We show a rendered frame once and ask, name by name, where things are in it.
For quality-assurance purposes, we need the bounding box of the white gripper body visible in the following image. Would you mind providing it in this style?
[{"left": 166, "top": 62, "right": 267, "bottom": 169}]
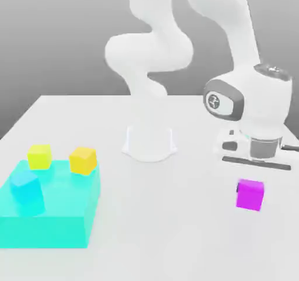
[{"left": 220, "top": 155, "right": 293, "bottom": 176}]

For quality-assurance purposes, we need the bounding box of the small magenta cube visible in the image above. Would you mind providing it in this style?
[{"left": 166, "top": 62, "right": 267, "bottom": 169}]
[{"left": 235, "top": 178, "right": 265, "bottom": 212}]

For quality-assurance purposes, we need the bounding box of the small orange cube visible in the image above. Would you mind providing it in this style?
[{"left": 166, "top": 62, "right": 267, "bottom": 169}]
[{"left": 69, "top": 147, "right": 98, "bottom": 176}]

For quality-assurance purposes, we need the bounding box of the small yellow cube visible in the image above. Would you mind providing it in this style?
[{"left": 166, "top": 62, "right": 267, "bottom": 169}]
[{"left": 27, "top": 144, "right": 53, "bottom": 171}]

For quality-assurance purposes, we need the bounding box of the small cyan cube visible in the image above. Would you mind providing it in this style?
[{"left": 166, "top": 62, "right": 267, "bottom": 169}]
[{"left": 9, "top": 170, "right": 46, "bottom": 217}]

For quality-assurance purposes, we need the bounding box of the large turquoise box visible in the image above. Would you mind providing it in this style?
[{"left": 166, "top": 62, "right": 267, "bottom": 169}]
[{"left": 0, "top": 159, "right": 102, "bottom": 249}]

